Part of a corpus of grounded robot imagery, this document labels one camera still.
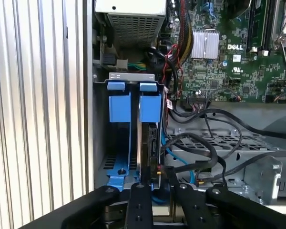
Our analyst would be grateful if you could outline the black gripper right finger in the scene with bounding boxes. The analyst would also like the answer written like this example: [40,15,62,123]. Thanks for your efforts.
[165,167,286,229]

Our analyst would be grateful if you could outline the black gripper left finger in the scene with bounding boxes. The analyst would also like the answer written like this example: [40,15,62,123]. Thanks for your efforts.
[19,167,154,229]

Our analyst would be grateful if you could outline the black sleeved disk power wire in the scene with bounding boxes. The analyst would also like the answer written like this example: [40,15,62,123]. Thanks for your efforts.
[156,132,226,188]

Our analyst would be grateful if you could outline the hard disk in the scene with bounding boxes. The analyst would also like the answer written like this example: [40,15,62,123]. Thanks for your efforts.
[137,82,163,191]

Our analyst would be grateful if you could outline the empty blue disk carrier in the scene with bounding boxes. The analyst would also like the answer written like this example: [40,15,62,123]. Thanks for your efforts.
[106,82,132,191]

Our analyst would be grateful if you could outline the grey perforated drive cage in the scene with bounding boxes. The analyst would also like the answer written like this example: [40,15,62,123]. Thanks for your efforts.
[166,127,286,206]

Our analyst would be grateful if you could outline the silver PC case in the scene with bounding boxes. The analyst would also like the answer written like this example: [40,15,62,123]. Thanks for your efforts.
[82,0,286,215]

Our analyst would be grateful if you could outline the green Dell motherboard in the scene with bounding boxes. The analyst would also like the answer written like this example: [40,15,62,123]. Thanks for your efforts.
[165,0,286,104]

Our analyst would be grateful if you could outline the silver finned chipset heatsink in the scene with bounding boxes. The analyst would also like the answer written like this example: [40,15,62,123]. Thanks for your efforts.
[190,30,220,60]

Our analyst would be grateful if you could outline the silver power supply unit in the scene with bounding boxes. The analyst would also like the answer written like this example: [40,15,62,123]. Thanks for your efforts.
[94,0,167,46]

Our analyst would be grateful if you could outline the blue disk data wire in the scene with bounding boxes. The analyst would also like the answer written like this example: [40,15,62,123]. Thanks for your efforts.
[152,132,195,205]

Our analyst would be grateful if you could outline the thin black cable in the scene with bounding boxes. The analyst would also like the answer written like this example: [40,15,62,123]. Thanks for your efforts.
[197,150,286,187]

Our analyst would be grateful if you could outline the thick black cable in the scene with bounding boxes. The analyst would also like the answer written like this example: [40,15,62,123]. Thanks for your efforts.
[168,107,286,140]

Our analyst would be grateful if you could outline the green yellow wire bundle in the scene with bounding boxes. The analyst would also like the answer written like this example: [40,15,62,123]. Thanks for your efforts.
[127,62,147,72]

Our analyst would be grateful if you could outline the red black thin wires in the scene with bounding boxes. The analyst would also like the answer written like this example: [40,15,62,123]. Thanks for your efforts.
[161,44,184,99]

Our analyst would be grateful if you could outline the multicoloured power wire bundle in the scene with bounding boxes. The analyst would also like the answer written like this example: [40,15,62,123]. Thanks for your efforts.
[177,0,195,65]

